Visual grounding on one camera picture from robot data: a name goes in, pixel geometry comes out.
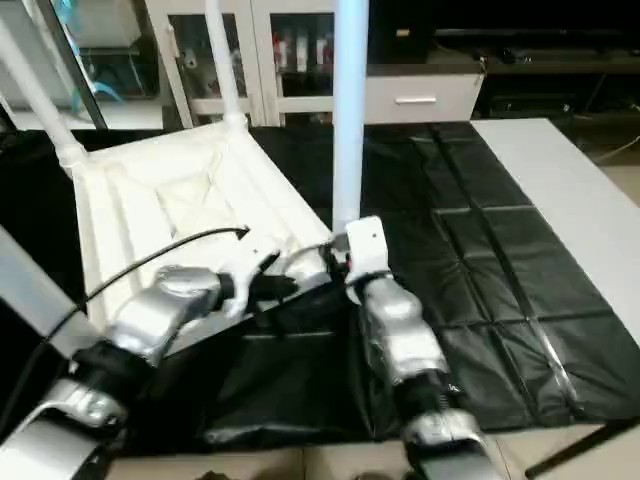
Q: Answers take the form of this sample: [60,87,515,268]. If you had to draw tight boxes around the white plastic table top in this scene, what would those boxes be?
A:
[68,118,353,353]

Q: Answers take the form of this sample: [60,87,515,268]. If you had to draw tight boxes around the black work mat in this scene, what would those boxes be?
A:
[0,120,640,451]

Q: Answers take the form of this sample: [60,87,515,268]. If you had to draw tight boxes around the white drawer unit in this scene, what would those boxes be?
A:
[364,74,487,125]

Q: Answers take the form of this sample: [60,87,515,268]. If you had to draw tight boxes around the white glass door cabinet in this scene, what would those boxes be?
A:
[145,0,341,128]

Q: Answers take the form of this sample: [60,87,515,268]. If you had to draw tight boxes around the white flat board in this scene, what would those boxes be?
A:
[470,117,640,349]

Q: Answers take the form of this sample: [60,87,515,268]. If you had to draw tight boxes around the teal plastic object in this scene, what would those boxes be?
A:
[92,82,129,103]

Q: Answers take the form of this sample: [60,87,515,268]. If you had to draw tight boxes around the grey metal pole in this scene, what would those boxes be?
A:
[50,0,109,129]

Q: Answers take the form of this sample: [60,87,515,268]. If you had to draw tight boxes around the black metal bench leg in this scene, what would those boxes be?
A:
[525,420,640,477]

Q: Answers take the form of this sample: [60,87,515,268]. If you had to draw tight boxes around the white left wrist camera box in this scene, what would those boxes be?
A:
[220,243,283,319]

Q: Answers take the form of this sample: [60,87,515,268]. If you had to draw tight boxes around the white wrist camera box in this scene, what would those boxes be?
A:
[220,243,283,319]
[344,215,390,289]

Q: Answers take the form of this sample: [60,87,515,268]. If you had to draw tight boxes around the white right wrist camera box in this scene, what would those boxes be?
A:
[344,215,390,289]

